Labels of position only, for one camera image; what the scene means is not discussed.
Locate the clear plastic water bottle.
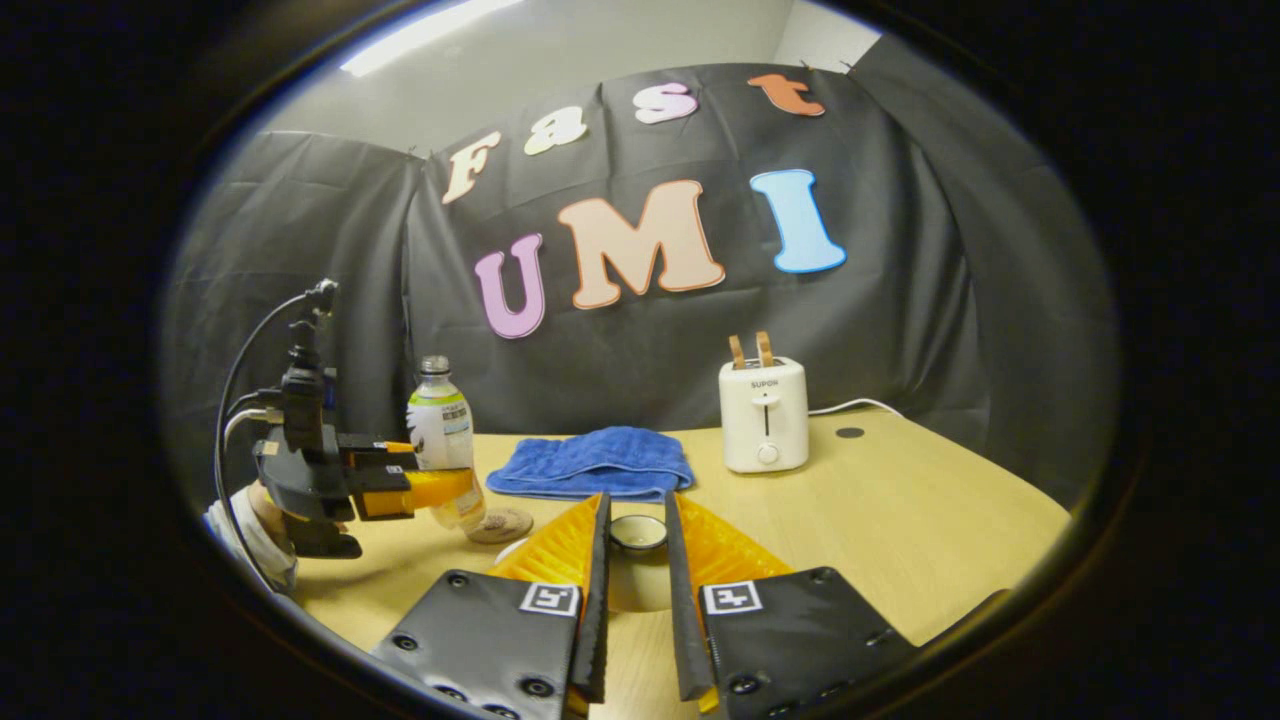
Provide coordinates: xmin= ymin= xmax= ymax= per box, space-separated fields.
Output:
xmin=406 ymin=356 xmax=488 ymax=531

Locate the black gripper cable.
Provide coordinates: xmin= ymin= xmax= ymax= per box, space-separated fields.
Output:
xmin=215 ymin=292 xmax=311 ymax=591

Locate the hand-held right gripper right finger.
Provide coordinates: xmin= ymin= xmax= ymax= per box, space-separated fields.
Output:
xmin=664 ymin=492 xmax=919 ymax=719

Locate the white teacup lid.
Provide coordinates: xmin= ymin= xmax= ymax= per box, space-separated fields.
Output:
xmin=600 ymin=513 xmax=673 ymax=613

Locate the white toaster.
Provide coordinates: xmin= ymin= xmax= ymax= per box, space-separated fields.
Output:
xmin=719 ymin=357 xmax=810 ymax=474

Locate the round brown coaster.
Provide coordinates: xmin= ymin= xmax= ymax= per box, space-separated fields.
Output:
xmin=466 ymin=507 xmax=534 ymax=545

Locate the white toaster power cable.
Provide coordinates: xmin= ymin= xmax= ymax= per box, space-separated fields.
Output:
xmin=806 ymin=398 xmax=904 ymax=419

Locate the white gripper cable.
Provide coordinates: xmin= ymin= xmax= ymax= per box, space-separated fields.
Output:
xmin=222 ymin=405 xmax=286 ymax=451

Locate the blue folded towel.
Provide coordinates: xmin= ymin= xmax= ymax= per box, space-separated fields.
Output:
xmin=486 ymin=427 xmax=695 ymax=503

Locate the black backdrop cloth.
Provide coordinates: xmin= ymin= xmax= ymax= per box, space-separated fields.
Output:
xmin=160 ymin=35 xmax=1119 ymax=511

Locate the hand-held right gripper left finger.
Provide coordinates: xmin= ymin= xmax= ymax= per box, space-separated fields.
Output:
xmin=370 ymin=492 xmax=613 ymax=720

